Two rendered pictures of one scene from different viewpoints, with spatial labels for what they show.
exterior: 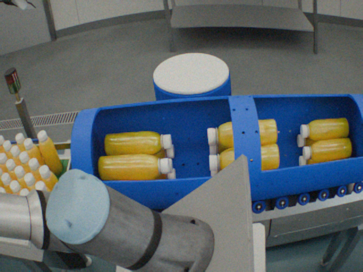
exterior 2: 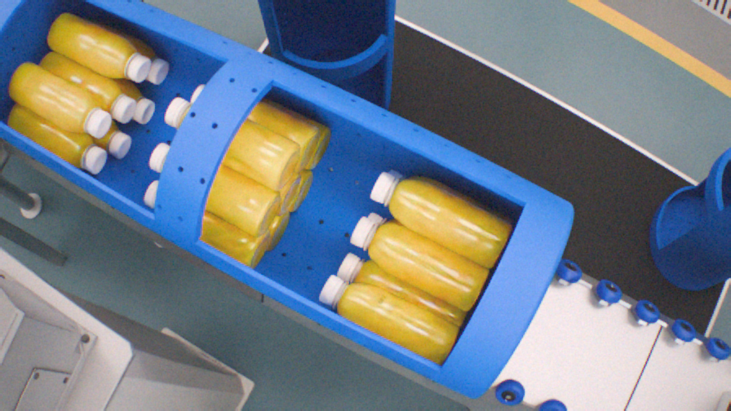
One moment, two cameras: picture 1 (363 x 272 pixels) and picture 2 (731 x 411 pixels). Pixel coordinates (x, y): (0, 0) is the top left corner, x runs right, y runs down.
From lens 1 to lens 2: 71 cm
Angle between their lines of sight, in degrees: 34
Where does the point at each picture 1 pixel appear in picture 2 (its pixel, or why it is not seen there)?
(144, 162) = (65, 111)
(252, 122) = (206, 159)
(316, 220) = (360, 349)
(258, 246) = (104, 383)
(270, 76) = not seen: outside the picture
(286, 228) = (294, 315)
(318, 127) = (409, 210)
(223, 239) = not seen: outside the picture
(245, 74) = not seen: outside the picture
